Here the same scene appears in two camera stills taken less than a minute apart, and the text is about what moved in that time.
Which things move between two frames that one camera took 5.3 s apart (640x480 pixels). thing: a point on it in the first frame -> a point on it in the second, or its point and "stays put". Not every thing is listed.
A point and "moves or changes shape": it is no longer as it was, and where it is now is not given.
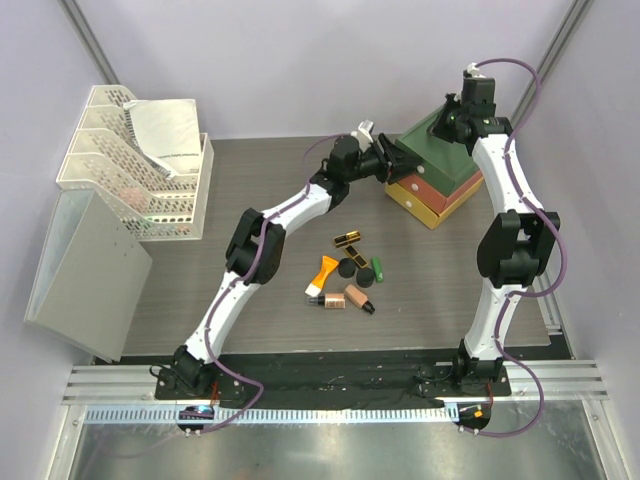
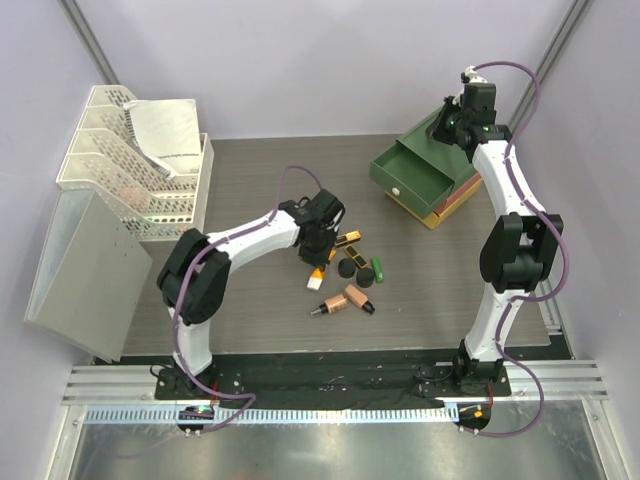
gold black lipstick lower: (360, 260) stays put
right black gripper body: (444, 125) stays put
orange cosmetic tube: (328, 265) moves or changes shape
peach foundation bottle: (359, 298) stays put
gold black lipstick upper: (347, 238) stays put
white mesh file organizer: (107, 157) stays put
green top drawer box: (448, 164) moves or changes shape
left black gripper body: (373, 164) -> (318, 252)
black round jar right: (364, 277) stays put
